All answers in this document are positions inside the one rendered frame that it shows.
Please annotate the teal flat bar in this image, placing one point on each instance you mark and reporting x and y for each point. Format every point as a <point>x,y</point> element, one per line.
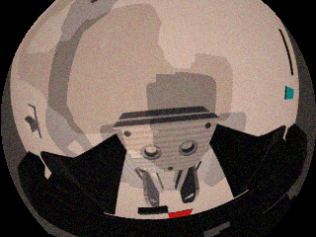
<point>288,93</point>

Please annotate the red flat rectangular plate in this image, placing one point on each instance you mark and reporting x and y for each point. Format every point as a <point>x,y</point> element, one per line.
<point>181,213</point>

